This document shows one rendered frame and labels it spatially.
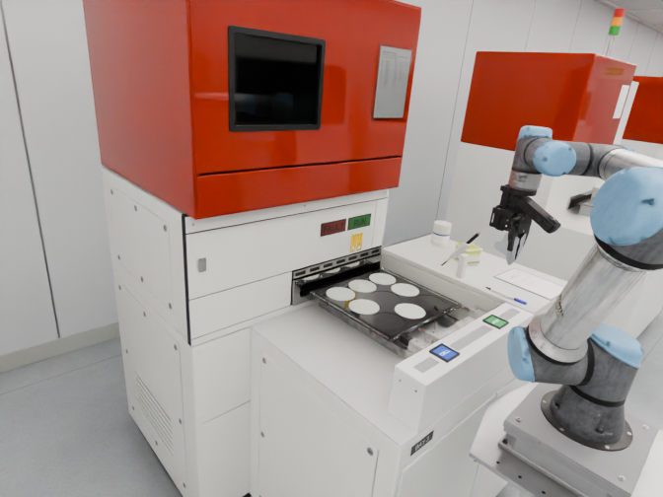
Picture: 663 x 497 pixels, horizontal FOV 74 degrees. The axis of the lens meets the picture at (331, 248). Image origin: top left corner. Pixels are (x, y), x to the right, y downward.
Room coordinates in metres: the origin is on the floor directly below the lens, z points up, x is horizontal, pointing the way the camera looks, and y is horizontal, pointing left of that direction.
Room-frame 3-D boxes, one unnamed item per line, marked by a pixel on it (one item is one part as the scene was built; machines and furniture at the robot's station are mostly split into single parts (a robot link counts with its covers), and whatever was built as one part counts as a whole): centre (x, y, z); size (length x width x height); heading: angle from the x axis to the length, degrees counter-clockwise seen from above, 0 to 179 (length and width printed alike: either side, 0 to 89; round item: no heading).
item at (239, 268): (1.37, 0.10, 1.02); 0.82 x 0.03 x 0.40; 134
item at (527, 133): (1.13, -0.48, 1.46); 0.09 x 0.08 x 0.11; 0
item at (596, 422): (0.82, -0.62, 0.95); 0.15 x 0.15 x 0.10
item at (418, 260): (1.54, -0.54, 0.89); 0.62 x 0.35 x 0.14; 44
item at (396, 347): (1.22, -0.15, 0.84); 0.50 x 0.02 x 0.03; 44
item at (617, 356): (0.82, -0.61, 1.06); 0.13 x 0.12 x 0.14; 90
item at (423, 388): (1.04, -0.40, 0.89); 0.55 x 0.09 x 0.14; 134
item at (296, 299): (1.48, -0.04, 0.89); 0.44 x 0.02 x 0.10; 134
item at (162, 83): (1.60, 0.31, 1.52); 0.81 x 0.75 x 0.59; 134
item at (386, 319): (1.34, -0.20, 0.90); 0.34 x 0.34 x 0.01; 44
